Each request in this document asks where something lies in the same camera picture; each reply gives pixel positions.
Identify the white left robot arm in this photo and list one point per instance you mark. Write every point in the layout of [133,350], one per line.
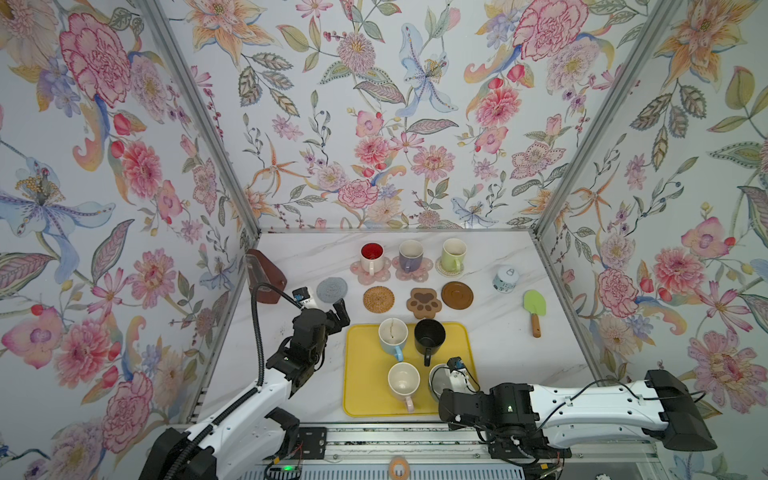
[254,426]

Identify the pink flower coaster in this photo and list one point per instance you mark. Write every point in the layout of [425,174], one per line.
[421,275]
[364,279]

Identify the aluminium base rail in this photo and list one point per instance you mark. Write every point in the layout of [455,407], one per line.
[344,442]

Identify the tan rattan round coaster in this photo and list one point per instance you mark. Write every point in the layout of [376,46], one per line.
[378,299]

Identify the black mug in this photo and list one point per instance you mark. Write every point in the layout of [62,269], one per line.
[429,336]

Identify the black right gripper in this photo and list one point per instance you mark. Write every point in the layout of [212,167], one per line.
[473,396]

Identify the white mug pink handle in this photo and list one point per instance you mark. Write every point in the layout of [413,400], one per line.
[403,381]

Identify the yellow tray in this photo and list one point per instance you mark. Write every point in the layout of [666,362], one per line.
[366,392]

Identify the grey-blue woven round coaster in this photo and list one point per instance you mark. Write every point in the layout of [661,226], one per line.
[331,290]

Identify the white mug blue handle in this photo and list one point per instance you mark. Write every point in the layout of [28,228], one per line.
[439,380]

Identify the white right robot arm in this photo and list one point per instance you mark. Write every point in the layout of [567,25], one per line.
[659,407]

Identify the red inside white mug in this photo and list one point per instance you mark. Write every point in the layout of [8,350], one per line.
[372,258]

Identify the light blue mug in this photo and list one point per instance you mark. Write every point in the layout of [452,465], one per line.
[393,334]

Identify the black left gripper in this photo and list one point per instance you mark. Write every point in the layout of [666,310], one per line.
[329,318]

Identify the brown paw print coaster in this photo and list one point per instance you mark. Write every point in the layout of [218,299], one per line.
[424,303]

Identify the light green mug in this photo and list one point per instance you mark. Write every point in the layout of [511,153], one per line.
[454,248]

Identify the colourful zigzag woven coaster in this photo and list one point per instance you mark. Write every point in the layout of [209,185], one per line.
[450,268]

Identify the dark brown round coaster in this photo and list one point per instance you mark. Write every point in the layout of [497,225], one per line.
[457,295]

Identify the white mug purple handle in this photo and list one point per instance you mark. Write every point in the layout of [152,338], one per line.
[410,256]

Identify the orange tape roll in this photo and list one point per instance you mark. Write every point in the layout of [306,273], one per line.
[399,469]

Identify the lime green spatula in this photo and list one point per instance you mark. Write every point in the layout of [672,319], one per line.
[535,304]

